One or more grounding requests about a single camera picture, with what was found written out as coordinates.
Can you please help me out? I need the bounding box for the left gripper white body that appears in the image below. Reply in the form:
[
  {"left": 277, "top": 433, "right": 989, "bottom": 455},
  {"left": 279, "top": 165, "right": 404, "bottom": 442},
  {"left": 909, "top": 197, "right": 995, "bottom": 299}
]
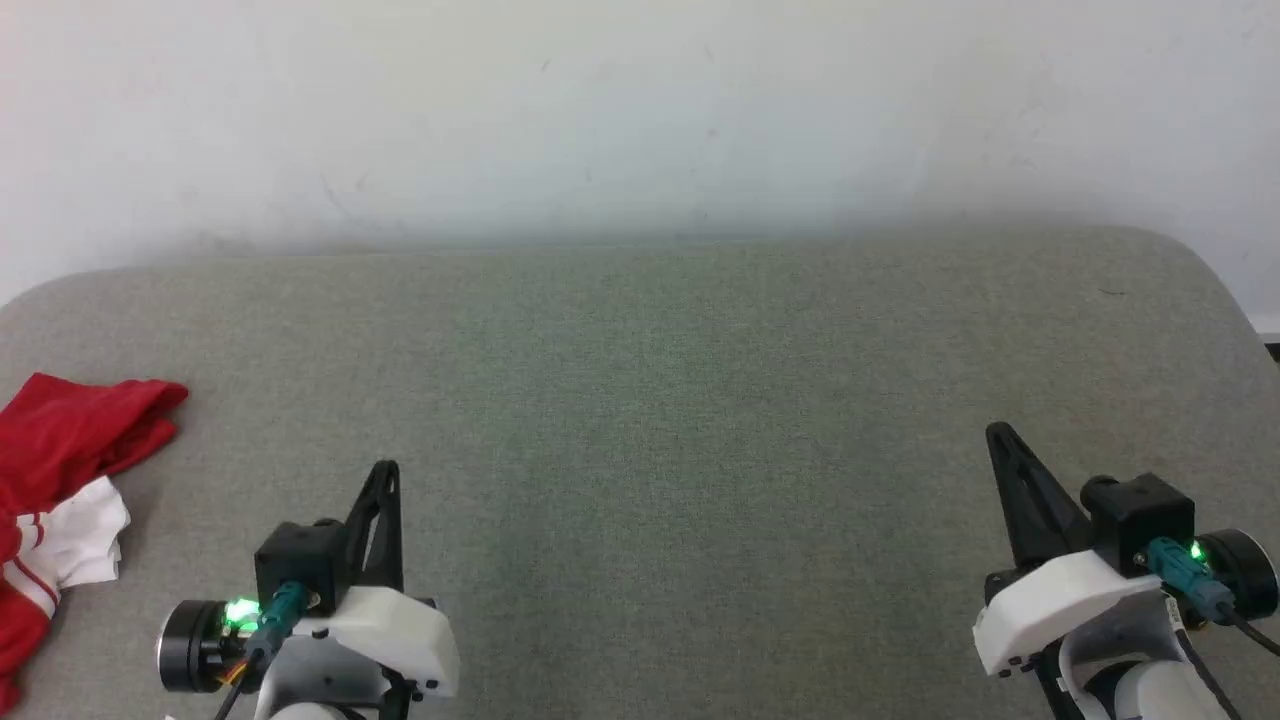
[{"left": 157, "top": 586, "right": 462, "bottom": 700}]

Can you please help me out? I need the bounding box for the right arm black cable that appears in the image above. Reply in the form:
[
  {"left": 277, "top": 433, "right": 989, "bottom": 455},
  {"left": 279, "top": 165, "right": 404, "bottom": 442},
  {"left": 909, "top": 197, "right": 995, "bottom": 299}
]
[{"left": 1147, "top": 537, "right": 1280, "bottom": 661}]

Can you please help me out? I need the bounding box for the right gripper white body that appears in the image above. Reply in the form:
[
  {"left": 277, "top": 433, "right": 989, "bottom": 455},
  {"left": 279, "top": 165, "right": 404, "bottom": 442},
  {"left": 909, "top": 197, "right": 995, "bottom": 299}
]
[{"left": 974, "top": 528, "right": 1280, "bottom": 677}]

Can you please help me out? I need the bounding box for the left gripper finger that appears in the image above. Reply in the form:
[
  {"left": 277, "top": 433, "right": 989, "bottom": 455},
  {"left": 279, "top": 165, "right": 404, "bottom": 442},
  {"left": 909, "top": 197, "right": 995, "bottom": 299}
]
[{"left": 344, "top": 460, "right": 405, "bottom": 592}]

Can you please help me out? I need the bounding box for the red sports jersey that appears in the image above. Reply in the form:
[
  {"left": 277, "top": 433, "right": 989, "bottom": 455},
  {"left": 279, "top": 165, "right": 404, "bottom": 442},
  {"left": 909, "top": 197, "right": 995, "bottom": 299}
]
[{"left": 0, "top": 373, "right": 190, "bottom": 713}]

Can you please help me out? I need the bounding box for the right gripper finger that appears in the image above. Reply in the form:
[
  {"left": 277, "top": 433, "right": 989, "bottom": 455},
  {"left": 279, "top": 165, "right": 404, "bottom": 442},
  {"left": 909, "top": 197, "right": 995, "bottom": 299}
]
[{"left": 985, "top": 421, "right": 1094, "bottom": 570}]

